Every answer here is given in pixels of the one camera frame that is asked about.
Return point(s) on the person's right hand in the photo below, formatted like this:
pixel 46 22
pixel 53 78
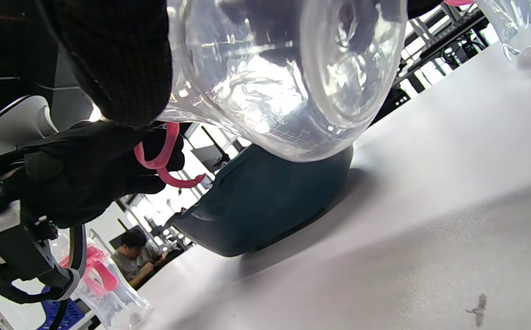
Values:
pixel 109 55

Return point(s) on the person's left hand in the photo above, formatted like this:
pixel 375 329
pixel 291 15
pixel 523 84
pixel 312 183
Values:
pixel 86 174

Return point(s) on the clear plastic baby bottle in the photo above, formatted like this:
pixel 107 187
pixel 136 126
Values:
pixel 96 270
pixel 517 27
pixel 265 91

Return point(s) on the blue plastic crate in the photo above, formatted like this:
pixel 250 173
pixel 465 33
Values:
pixel 70 316

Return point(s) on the teal plastic basin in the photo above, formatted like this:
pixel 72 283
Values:
pixel 265 206

